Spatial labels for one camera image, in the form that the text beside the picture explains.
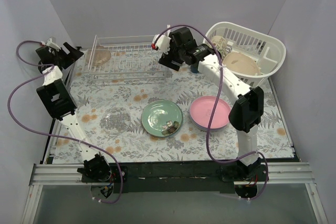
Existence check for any white wire dish rack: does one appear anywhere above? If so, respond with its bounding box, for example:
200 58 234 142
82 35 171 82

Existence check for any green plate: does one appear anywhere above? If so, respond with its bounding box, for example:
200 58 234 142
141 100 184 138

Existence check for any pink plate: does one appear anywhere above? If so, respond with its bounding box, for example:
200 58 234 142
189 96 231 128

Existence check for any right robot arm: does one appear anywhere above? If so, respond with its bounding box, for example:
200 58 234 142
152 24 268 181

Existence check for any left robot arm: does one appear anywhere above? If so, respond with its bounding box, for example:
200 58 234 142
36 38 112 182

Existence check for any cream leaf-shaped dish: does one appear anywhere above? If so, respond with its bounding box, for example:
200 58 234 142
223 52 261 76

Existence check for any dark blue mug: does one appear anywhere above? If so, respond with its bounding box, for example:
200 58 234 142
191 66 198 73

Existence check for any floral mug green inside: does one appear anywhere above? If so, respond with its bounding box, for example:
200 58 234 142
211 35 227 55

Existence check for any floral tablecloth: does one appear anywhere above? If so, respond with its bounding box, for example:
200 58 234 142
54 48 295 163

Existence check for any white plastic basket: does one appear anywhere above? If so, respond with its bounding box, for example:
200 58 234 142
206 22 286 87

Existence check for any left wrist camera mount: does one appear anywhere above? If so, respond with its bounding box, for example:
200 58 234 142
41 37 61 51

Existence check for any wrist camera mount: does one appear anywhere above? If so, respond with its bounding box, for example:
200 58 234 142
151 34 171 54
41 37 61 51

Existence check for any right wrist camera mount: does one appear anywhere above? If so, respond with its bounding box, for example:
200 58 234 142
151 34 171 54

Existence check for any aluminium frame rail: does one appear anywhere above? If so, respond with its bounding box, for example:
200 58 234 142
29 164 92 186

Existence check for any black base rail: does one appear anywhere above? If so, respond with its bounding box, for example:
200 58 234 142
81 158 260 195

